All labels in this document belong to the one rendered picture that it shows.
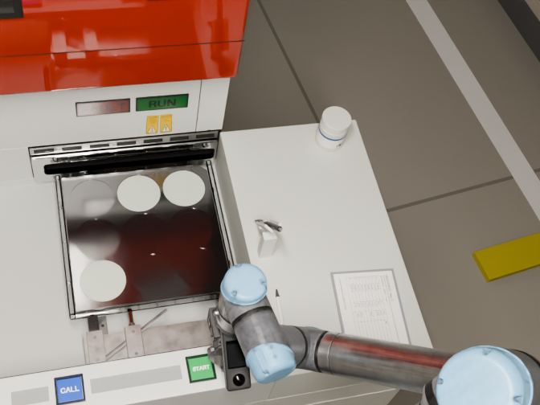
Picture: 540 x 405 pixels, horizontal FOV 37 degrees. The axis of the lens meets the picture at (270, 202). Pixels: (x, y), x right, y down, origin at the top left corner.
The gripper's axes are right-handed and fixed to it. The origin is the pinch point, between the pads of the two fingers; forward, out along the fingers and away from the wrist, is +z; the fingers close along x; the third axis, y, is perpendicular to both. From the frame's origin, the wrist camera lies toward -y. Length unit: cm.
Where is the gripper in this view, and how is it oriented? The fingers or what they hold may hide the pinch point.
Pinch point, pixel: (227, 365)
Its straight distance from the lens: 166.2
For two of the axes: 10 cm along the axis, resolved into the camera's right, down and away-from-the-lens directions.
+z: -1.5, 5.2, 8.4
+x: -9.7, 1.1, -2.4
